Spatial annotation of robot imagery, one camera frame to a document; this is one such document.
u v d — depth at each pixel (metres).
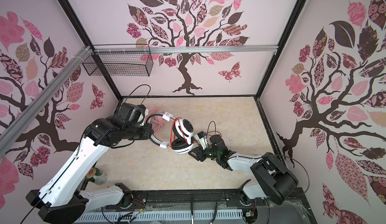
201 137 0.76
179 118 0.63
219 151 0.68
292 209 0.71
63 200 0.38
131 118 0.49
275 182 0.43
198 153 0.74
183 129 0.59
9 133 0.50
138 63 0.79
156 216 0.70
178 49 0.93
